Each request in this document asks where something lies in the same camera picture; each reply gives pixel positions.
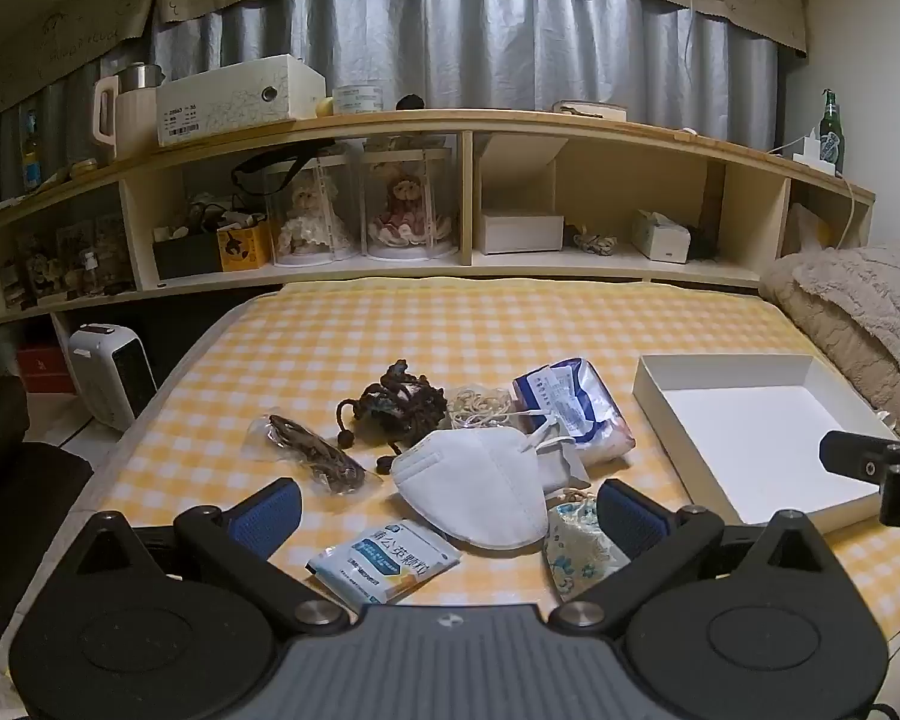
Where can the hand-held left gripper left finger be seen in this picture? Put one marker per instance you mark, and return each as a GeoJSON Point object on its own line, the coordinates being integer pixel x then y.
{"type": "Point", "coordinates": [266, 517]}

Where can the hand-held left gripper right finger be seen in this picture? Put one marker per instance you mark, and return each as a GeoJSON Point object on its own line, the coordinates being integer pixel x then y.
{"type": "Point", "coordinates": [630, 521]}

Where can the floral fabric pouch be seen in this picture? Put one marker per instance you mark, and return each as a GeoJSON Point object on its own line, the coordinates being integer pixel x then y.
{"type": "Point", "coordinates": [577, 551]}

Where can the small grey packet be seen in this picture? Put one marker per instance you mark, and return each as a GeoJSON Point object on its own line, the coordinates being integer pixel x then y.
{"type": "Point", "coordinates": [559, 465]}

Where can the white cardboard box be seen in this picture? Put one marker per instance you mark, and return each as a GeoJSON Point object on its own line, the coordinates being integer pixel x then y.
{"type": "Point", "coordinates": [757, 435]}

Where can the blue white medicine sachet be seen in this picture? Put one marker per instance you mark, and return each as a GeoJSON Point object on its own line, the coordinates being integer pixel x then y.
{"type": "Point", "coordinates": [379, 559]}

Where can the blue white plastic package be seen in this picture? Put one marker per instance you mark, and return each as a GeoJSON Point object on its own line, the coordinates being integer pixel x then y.
{"type": "Point", "coordinates": [570, 405]}

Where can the white face mask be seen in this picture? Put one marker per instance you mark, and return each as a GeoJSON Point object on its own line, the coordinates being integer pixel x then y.
{"type": "Point", "coordinates": [472, 491]}

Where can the bag of rubber bands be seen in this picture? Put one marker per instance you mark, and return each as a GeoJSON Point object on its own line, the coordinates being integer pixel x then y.
{"type": "Point", "coordinates": [480, 405]}

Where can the beige fluffy blanket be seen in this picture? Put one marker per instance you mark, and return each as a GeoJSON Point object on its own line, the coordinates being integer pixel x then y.
{"type": "Point", "coordinates": [847, 300]}

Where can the white space heater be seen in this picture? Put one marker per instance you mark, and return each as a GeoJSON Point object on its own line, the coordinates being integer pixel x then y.
{"type": "Point", "coordinates": [109, 371]}

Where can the yellow checked bed sheet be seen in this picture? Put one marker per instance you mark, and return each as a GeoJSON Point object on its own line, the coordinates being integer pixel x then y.
{"type": "Point", "coordinates": [420, 330]}

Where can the dark sofa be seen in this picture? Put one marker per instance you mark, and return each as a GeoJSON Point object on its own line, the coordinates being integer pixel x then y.
{"type": "Point", "coordinates": [15, 480]}

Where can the dark fluffy object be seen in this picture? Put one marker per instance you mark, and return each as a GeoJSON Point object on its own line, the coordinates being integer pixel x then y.
{"type": "Point", "coordinates": [703, 240]}

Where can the red box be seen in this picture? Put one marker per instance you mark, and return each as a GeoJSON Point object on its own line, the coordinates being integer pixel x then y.
{"type": "Point", "coordinates": [45, 371]}

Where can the black storage box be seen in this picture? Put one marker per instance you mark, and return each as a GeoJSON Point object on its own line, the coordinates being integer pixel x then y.
{"type": "Point", "coordinates": [186, 259]}

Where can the yellow cartoon box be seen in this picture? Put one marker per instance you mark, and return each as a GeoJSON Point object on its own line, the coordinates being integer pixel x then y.
{"type": "Point", "coordinates": [241, 247]}

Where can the small braided figurine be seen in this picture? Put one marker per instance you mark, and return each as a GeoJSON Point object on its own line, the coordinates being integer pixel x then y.
{"type": "Point", "coordinates": [596, 240]}

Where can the white tissue box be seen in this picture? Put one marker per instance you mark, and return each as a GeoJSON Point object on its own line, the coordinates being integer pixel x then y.
{"type": "Point", "coordinates": [660, 236]}

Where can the doll in clear case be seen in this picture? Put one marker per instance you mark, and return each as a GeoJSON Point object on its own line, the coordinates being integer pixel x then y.
{"type": "Point", "coordinates": [307, 221]}
{"type": "Point", "coordinates": [405, 214]}

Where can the small white model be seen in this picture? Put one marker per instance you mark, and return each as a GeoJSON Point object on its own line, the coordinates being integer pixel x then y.
{"type": "Point", "coordinates": [811, 148]}

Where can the white rectangular box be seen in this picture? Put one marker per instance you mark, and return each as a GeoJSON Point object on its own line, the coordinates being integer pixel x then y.
{"type": "Point", "coordinates": [521, 231]}

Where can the green glass bottle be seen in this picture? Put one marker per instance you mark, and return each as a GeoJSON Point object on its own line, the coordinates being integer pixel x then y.
{"type": "Point", "coordinates": [831, 135]}

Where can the wooden shelf unit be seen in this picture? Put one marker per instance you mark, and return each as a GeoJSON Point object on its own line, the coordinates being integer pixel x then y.
{"type": "Point", "coordinates": [525, 135]}

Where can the flat round box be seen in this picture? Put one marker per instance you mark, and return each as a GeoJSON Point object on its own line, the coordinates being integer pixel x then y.
{"type": "Point", "coordinates": [589, 110]}

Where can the white shoe box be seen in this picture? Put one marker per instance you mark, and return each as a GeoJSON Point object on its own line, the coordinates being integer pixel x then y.
{"type": "Point", "coordinates": [232, 101]}

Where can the cream electric kettle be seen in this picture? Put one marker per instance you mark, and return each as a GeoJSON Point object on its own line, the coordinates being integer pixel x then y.
{"type": "Point", "coordinates": [131, 120]}

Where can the round white tin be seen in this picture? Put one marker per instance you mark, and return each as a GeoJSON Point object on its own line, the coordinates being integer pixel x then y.
{"type": "Point", "coordinates": [358, 100]}

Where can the clear drink bottle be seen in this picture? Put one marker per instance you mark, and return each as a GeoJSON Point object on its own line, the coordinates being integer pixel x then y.
{"type": "Point", "coordinates": [30, 154]}

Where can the small dark ornament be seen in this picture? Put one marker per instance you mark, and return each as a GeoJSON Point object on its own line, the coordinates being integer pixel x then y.
{"type": "Point", "coordinates": [410, 103]}

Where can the grey curtain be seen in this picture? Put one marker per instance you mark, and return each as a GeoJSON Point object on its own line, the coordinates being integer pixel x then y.
{"type": "Point", "coordinates": [495, 45]}

